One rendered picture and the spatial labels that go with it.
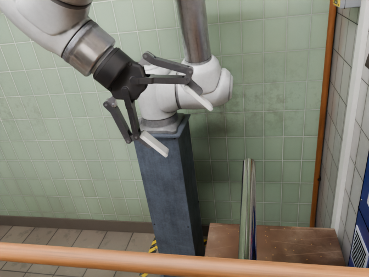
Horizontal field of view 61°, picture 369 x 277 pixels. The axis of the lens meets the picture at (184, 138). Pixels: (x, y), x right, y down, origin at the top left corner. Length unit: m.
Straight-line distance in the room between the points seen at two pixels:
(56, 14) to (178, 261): 0.43
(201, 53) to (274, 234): 0.79
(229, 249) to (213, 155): 0.64
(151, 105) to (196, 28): 0.35
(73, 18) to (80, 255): 0.38
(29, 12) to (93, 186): 1.71
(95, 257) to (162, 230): 1.10
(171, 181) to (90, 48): 0.93
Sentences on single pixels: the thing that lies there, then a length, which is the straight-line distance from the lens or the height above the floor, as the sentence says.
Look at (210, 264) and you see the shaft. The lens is 0.48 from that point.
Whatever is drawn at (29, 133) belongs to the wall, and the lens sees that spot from 2.20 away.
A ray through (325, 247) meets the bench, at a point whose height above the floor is 0.58.
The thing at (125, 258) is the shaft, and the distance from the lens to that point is 0.52.
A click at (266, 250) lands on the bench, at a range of 1.34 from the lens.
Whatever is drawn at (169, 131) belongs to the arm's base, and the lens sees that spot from 1.28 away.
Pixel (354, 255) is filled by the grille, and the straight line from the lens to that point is 1.22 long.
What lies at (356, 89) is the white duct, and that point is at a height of 1.16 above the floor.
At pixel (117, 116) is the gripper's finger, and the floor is 1.34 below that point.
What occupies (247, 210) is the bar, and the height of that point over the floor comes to 1.17.
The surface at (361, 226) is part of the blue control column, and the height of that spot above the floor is 0.83.
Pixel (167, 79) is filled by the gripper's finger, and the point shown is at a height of 1.40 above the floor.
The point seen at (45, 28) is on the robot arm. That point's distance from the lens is 0.59.
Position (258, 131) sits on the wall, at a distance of 1.71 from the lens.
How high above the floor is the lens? 1.58
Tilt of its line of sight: 28 degrees down
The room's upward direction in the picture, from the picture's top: 8 degrees counter-clockwise
